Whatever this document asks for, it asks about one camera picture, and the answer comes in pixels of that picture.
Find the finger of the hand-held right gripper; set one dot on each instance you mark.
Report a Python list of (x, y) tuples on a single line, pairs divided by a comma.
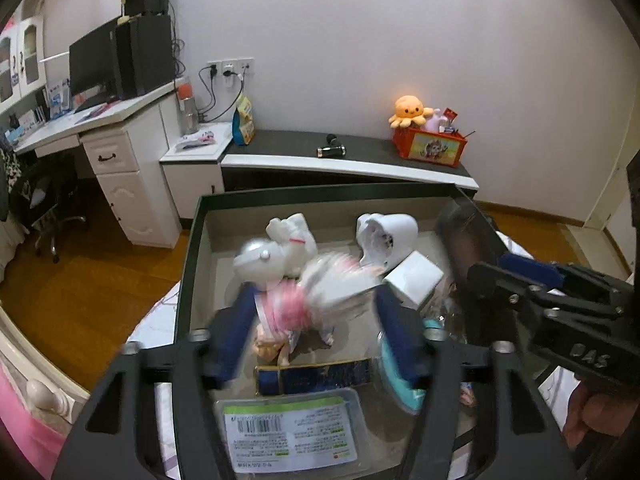
[(530, 267), (487, 285)]

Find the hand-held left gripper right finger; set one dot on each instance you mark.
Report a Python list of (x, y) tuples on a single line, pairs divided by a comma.
[(400, 340)]

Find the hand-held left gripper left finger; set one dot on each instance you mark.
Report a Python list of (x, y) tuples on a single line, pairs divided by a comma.
[(235, 340)]

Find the pink dress doll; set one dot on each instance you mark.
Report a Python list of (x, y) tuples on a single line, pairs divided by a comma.
[(290, 310)]

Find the dark green cardboard box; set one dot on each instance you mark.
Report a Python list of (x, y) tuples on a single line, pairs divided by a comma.
[(225, 260)]

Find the person's right hand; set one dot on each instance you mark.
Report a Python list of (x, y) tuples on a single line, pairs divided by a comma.
[(587, 412)]

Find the clear plastic bag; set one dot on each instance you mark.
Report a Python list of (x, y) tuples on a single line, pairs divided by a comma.
[(445, 310)]

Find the teal round item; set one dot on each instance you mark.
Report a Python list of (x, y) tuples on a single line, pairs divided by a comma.
[(405, 400)]

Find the small white box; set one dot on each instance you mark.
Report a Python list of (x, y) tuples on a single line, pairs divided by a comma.
[(415, 277)]

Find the white cloth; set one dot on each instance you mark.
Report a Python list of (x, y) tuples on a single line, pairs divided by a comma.
[(160, 320)]

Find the dark blue starry box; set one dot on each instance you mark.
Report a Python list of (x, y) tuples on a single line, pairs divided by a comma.
[(320, 375)]

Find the white door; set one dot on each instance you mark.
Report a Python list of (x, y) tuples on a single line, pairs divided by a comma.
[(607, 200)]

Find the white plastic device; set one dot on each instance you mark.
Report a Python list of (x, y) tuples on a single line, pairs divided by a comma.
[(395, 232)]

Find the clear plastic container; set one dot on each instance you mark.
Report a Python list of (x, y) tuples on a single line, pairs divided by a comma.
[(290, 435)]

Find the white bear figurine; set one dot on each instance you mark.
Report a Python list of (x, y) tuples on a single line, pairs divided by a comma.
[(295, 235)]

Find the red storage box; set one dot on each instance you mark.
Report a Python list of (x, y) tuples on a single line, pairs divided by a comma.
[(430, 147)]

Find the black white low cabinet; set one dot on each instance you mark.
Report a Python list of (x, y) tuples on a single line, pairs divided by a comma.
[(380, 160)]

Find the white corner nightstand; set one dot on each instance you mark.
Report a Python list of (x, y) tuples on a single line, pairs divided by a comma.
[(192, 180)]

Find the purple plush toy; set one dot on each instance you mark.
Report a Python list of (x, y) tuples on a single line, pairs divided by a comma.
[(437, 121)]

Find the white desk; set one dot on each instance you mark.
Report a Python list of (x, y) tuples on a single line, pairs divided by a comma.
[(130, 200)]

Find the orange octopus plush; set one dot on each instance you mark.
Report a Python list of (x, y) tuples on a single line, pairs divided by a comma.
[(411, 109)]

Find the black dumbbell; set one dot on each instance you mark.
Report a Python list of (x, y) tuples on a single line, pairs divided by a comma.
[(331, 151)]

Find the pink flat packet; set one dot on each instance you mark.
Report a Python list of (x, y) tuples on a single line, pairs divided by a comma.
[(197, 139)]

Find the yellow blue snack bag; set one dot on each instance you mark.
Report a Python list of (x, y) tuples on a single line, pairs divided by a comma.
[(244, 122)]

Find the orange-lid clear bottle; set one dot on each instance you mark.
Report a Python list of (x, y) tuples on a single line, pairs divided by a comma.
[(187, 110)]

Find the pink bedding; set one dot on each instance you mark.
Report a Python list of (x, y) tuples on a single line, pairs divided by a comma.
[(20, 435)]

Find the black office chair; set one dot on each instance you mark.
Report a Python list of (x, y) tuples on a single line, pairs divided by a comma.
[(45, 190)]

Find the dark patterned jacket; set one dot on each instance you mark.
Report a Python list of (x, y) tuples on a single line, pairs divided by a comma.
[(10, 175)]

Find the row of blue white books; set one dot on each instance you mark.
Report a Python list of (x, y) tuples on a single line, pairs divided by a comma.
[(59, 100)]

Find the black computer tower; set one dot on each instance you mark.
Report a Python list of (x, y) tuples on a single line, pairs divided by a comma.
[(145, 55)]

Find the black computer monitor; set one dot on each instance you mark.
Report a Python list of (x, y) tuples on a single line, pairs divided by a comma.
[(92, 65)]

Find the white glass-door cabinet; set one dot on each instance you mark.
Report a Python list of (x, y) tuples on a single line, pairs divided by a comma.
[(27, 55)]

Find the white bed frame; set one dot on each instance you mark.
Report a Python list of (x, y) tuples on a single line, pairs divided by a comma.
[(40, 390)]

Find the white wall outlet strip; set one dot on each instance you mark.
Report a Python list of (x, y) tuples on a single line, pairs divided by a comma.
[(232, 66)]

